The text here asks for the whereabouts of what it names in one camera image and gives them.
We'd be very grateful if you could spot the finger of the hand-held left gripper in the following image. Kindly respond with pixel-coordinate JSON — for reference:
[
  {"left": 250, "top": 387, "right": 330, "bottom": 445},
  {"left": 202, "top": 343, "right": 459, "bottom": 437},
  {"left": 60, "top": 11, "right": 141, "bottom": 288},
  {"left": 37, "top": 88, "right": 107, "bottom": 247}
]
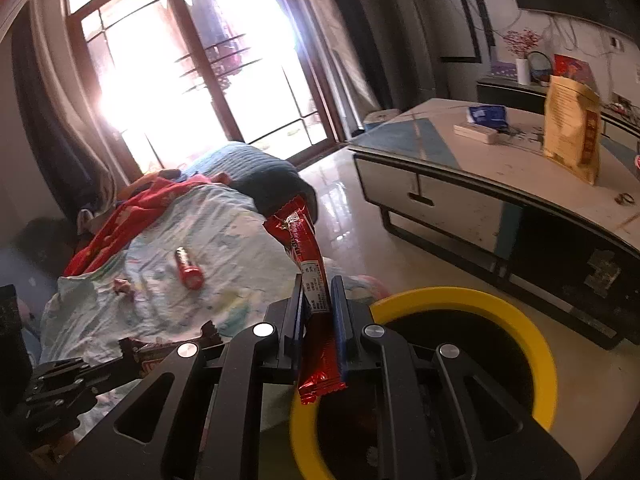
[{"left": 77, "top": 341, "right": 151, "bottom": 397}]

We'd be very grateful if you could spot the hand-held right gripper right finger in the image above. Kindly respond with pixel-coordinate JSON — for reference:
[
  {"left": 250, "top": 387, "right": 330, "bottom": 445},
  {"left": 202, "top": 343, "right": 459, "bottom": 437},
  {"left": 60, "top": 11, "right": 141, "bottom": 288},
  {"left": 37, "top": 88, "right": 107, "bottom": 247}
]
[{"left": 330, "top": 275, "right": 581, "bottom": 480}]

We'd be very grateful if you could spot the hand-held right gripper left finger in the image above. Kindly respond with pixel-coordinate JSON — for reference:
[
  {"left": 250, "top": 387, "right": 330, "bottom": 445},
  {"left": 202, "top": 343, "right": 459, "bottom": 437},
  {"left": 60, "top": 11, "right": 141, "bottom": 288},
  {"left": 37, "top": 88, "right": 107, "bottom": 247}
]
[{"left": 57, "top": 272, "right": 306, "bottom": 480}]

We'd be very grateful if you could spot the brown snack wrapper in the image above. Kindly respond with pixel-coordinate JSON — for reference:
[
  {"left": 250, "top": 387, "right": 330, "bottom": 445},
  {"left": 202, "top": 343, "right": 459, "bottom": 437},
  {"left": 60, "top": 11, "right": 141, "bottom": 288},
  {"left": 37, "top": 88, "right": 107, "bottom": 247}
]
[{"left": 119, "top": 321, "right": 223, "bottom": 378}]

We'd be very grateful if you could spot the long red snack wrapper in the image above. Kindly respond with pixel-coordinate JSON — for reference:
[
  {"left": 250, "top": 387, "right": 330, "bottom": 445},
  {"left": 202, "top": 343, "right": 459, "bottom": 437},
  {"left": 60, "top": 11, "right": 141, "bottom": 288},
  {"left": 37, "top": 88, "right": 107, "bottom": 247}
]
[{"left": 262, "top": 196, "right": 347, "bottom": 405}]

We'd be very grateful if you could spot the yellow rimmed black bin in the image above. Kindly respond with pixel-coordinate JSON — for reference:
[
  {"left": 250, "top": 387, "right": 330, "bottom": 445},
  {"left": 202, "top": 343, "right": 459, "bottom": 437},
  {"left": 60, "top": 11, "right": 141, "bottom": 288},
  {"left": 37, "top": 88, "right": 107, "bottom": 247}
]
[{"left": 289, "top": 286, "right": 557, "bottom": 480}]

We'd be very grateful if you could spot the small red snack wrapper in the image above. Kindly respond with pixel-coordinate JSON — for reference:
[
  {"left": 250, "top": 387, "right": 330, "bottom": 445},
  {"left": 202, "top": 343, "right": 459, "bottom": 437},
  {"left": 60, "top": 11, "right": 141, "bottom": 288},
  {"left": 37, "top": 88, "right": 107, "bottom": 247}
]
[{"left": 173, "top": 246, "right": 206, "bottom": 290}]

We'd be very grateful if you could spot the light blue printed bed sheet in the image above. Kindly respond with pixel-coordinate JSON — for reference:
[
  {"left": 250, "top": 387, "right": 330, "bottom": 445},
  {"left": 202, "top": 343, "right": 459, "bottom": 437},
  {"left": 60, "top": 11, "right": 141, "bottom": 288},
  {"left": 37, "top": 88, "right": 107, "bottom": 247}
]
[{"left": 40, "top": 182, "right": 393, "bottom": 431}]

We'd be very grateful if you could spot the red printed blanket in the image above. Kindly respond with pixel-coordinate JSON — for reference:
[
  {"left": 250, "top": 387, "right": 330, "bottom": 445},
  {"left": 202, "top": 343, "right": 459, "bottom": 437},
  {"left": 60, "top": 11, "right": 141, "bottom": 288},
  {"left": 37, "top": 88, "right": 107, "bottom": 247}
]
[{"left": 62, "top": 175, "right": 221, "bottom": 278}]

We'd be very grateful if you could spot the dark blue pillow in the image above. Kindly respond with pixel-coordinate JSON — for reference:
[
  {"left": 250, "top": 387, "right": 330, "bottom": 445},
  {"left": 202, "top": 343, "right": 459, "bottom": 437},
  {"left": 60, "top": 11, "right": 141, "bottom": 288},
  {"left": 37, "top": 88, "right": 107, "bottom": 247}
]
[{"left": 182, "top": 141, "right": 318, "bottom": 221}]

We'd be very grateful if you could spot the white and blue coffee table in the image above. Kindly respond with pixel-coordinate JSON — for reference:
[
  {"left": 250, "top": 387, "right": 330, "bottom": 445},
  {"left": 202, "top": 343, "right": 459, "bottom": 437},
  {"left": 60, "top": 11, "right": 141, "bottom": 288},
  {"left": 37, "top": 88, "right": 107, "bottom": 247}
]
[{"left": 347, "top": 97, "right": 640, "bottom": 351}]

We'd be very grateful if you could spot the white flat box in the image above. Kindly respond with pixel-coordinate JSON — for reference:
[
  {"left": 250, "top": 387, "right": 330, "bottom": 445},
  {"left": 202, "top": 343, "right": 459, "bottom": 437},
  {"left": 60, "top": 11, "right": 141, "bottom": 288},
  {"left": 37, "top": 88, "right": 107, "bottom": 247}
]
[{"left": 453, "top": 122, "right": 498, "bottom": 145}]

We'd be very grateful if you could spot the dark grey curtain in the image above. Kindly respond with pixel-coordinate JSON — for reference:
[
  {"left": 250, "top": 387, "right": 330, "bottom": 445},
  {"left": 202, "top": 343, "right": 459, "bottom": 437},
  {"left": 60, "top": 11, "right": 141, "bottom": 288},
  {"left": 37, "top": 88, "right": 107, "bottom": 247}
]
[{"left": 10, "top": 0, "right": 136, "bottom": 221}]

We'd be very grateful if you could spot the blue tissue packet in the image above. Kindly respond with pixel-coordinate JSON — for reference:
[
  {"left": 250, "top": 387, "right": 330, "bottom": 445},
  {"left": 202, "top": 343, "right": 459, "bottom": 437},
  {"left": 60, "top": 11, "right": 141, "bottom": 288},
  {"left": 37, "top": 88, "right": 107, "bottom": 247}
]
[{"left": 467, "top": 104, "right": 508, "bottom": 131}]

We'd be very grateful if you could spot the black television cabinet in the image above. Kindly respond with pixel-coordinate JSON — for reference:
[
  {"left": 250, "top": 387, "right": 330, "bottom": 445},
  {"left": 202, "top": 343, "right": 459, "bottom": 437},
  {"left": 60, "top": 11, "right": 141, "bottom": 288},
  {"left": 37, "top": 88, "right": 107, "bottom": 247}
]
[{"left": 476, "top": 76, "right": 640, "bottom": 141}]

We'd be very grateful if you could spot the brown framed window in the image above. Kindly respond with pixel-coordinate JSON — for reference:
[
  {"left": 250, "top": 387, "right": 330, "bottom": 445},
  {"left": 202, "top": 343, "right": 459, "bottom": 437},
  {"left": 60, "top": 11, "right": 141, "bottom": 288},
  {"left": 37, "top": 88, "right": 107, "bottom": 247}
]
[{"left": 62, "top": 0, "right": 346, "bottom": 176}]

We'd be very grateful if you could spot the grey standing air conditioner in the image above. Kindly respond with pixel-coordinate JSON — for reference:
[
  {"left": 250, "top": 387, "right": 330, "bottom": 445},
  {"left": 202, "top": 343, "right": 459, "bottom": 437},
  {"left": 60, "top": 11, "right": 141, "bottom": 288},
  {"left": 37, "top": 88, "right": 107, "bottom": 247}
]
[{"left": 345, "top": 0, "right": 431, "bottom": 116}]

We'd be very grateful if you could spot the golden snack bag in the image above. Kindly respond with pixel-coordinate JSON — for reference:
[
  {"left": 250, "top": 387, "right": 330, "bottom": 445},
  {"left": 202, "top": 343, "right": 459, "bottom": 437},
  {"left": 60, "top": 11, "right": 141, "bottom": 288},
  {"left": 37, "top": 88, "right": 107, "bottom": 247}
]
[{"left": 542, "top": 75, "right": 603, "bottom": 186}]

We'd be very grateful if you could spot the white vase with pink flowers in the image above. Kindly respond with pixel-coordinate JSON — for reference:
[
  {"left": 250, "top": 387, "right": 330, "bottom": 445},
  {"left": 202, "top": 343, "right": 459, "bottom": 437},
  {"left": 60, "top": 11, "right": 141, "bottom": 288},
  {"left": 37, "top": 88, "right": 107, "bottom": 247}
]
[{"left": 502, "top": 30, "right": 543, "bottom": 86}]

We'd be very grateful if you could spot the round desk ornament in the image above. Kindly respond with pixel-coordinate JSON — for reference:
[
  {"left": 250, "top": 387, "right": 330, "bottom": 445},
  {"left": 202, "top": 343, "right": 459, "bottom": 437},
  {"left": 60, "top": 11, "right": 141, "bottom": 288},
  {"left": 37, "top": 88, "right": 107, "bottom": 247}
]
[{"left": 527, "top": 51, "right": 555, "bottom": 87}]

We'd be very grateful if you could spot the red gift box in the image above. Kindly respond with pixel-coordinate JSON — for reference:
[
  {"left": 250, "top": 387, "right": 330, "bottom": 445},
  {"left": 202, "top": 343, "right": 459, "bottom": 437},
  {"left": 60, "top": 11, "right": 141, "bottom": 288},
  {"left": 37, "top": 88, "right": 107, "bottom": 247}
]
[{"left": 552, "top": 54, "right": 598, "bottom": 92}]

